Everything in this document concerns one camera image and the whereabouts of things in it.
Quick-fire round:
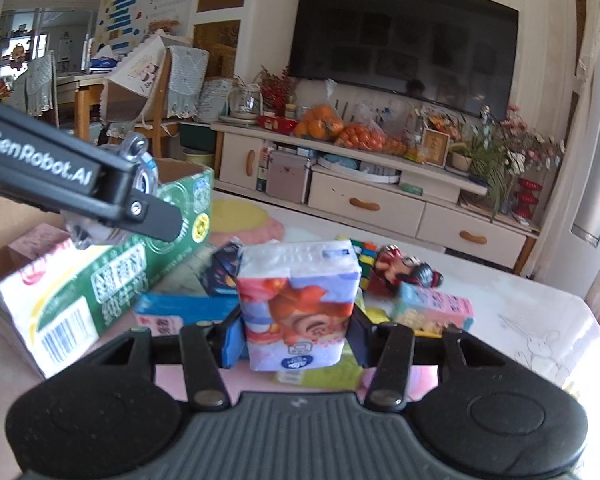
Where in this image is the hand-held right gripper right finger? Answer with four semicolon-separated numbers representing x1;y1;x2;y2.
349;310;486;411

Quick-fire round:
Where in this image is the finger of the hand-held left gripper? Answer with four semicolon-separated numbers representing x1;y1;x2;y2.
122;195;184;242

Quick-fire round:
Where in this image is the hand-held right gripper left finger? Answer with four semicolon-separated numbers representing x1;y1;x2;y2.
87;310;248;409

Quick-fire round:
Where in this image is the yellow plastic toy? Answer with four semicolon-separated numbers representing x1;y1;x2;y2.
364;304;397;327

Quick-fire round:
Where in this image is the blue carton box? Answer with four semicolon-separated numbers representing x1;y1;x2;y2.
132;292;241;341

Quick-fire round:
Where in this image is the cartoon print tissue pack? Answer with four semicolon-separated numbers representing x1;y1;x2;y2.
236;240;363;373

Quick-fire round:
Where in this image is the green white cardboard box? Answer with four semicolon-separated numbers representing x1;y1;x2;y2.
0;157;216;378

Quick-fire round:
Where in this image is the dark chair with lace cover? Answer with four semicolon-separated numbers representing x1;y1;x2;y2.
24;52;61;122

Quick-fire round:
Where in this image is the light green trash can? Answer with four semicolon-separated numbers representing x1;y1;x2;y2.
181;147;216;168

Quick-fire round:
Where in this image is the dark blue packet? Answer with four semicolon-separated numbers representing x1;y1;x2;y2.
200;242;243;297

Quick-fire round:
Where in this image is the pastel cartoon box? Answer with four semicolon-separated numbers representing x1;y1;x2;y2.
392;282;476;336

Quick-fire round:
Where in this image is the wooden dining table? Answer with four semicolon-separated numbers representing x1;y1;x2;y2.
55;72;117;142

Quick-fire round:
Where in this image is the mauve rounded block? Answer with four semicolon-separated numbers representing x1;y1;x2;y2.
7;225;73;262

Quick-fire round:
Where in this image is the red figure toy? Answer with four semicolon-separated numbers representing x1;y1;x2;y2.
367;245;443;297

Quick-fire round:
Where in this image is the yellow pink round cushion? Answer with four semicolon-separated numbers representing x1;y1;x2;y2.
209;197;287;247

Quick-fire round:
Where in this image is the colourful puzzle cube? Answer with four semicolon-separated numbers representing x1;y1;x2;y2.
335;237;379;291

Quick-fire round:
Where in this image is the dark green bin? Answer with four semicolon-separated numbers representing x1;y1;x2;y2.
179;120;219;154

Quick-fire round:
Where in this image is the wooden chair with lace cover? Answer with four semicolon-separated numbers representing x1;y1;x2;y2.
100;35;209;157

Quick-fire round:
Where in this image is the grey storage box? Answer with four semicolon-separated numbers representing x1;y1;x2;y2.
266;150;314;204

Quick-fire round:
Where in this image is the cream television cabinet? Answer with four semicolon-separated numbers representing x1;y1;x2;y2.
210;120;541;272

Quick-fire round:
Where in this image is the glass kettle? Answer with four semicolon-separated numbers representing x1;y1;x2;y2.
227;82;262;122

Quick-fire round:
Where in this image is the printed rabbit table mat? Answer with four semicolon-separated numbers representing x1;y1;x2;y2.
0;195;600;411

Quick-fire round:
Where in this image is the red flat box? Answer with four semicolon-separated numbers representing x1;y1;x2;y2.
257;115;299;134

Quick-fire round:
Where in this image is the red berry bouquet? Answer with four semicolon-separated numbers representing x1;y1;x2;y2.
257;66;294;116

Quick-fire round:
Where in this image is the bag of large oranges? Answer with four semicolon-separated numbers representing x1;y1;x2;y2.
295;104;344;141

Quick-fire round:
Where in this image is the bag of small tangerines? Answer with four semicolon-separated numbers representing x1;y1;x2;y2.
337;122;407;157

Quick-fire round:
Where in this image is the red vase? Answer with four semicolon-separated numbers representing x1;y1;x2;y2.
514;177;544;222

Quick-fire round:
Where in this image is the green potted plant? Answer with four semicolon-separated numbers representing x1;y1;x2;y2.
450;125;522;221

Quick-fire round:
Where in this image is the pink flower bouquet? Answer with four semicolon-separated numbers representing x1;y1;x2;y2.
500;105;566;177

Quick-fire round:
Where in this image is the black flat television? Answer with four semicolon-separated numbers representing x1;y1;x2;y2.
287;0;521;118

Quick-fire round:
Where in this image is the wall poster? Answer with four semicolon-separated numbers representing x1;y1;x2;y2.
95;0;207;57

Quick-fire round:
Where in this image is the gold photo frame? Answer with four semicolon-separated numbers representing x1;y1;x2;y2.
422;127;452;167

